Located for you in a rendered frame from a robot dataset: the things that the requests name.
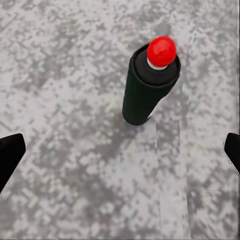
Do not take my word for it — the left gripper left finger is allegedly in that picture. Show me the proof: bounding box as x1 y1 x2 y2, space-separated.
0 133 26 193

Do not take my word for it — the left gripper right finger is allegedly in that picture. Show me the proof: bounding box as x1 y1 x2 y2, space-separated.
224 132 240 173

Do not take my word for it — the insectifuge atomizer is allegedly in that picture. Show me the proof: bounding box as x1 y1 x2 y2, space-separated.
122 22 181 126

